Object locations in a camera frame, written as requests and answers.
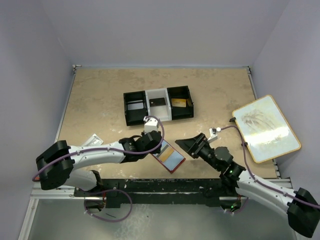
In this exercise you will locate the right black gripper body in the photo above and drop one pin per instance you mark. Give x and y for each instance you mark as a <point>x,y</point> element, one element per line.
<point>203,151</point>

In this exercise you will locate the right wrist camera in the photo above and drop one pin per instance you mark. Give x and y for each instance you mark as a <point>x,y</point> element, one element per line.
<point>213,134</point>

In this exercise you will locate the small printed plastic packet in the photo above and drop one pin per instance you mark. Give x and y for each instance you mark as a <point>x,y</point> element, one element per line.
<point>93,140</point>

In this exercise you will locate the wooden framed whiteboard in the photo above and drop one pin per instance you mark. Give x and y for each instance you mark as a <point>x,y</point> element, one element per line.
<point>265,130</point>

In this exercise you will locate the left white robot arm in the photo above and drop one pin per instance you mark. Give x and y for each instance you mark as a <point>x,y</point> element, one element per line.
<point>58,164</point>

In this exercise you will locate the red leather card holder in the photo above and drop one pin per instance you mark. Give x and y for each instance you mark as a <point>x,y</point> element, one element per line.
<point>174,161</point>

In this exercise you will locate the black white three-compartment tray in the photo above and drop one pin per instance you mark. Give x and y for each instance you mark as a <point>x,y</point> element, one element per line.
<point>167,104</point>

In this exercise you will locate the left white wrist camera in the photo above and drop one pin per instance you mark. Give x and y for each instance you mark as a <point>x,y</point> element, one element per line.
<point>151,123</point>

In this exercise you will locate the white card in tray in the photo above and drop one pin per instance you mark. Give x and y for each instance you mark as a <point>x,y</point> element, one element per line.
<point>135,106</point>

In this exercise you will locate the gold card in tray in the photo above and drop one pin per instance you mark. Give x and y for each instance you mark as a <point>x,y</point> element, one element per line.
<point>179,102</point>

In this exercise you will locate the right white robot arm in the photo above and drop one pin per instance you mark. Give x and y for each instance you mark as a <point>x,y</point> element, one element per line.
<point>298,206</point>

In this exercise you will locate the aluminium frame rail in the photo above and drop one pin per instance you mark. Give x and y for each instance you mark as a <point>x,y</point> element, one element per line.
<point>62,192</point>

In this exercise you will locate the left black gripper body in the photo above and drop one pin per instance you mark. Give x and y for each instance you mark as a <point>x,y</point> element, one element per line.
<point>144,154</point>

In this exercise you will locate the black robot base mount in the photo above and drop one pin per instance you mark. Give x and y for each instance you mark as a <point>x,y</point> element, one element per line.
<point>114,192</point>

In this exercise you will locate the black card in tray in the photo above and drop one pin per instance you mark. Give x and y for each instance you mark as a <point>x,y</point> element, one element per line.
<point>155,102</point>

